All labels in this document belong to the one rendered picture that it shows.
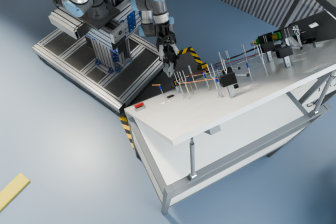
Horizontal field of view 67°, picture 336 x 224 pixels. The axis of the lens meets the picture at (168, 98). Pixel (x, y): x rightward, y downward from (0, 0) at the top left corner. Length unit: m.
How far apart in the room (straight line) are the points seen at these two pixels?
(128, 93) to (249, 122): 1.23
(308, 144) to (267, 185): 0.64
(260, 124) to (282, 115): 0.19
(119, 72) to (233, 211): 1.70
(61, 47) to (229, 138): 2.10
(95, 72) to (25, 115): 0.83
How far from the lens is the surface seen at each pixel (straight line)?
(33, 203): 2.63
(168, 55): 1.54
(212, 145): 1.73
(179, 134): 0.76
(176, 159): 1.66
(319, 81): 1.98
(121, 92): 2.59
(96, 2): 1.79
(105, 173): 2.50
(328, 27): 2.21
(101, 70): 2.75
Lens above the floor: 2.38
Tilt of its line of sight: 59 degrees down
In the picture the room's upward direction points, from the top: 4 degrees clockwise
